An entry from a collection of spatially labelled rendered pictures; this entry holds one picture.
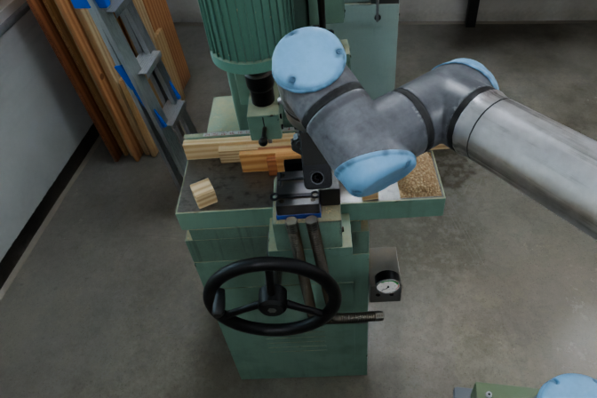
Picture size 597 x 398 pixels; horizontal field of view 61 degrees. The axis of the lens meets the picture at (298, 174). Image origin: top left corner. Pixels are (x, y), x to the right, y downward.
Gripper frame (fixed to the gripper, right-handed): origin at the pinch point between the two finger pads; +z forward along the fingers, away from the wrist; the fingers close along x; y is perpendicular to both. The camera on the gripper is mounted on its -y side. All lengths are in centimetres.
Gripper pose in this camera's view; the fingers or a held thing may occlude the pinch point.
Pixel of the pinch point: (319, 157)
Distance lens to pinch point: 95.4
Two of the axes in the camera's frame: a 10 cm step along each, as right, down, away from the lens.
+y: -0.5, -9.7, 2.6
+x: -10.0, 0.7, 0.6
